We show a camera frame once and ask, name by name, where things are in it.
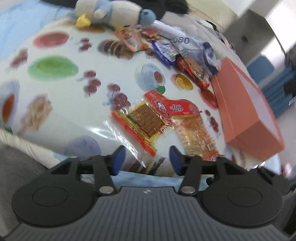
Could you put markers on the red brown snack packet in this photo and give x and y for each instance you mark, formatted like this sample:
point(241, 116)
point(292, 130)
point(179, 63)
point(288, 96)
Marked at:
point(193, 69)

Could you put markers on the blue clear plastic bag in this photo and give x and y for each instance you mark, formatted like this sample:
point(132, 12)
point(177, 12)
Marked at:
point(198, 50)

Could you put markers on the small red orange packet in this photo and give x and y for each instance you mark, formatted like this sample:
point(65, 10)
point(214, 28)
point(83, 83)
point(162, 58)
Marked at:
point(150, 35)

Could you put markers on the white cylindrical tube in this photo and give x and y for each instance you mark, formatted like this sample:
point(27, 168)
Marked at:
point(175, 35)

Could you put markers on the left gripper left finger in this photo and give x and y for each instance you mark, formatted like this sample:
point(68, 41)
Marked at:
point(101, 167)

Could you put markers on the orange spicy strip snack bag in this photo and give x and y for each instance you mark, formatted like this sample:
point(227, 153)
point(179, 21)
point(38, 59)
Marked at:
point(192, 132)

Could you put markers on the penguin plush toy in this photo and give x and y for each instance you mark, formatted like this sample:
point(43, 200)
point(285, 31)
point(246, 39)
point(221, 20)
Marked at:
point(113, 13)

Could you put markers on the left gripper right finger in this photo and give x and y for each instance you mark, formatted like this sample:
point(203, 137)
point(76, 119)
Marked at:
point(193, 167)

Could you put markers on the orange clear snack packet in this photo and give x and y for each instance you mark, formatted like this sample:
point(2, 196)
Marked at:
point(131, 39)

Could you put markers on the brown tofu snack packet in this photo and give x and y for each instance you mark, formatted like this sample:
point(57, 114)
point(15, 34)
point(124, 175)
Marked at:
point(146, 121)

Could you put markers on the blue white snack packet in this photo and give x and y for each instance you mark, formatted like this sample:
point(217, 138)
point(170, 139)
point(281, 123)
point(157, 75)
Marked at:
point(166, 51)

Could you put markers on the fruit print tablecloth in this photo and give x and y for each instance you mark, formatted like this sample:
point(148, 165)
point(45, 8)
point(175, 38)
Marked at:
point(60, 88)

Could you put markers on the pink cardboard box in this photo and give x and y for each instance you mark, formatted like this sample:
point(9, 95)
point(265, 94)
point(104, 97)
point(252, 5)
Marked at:
point(248, 122)

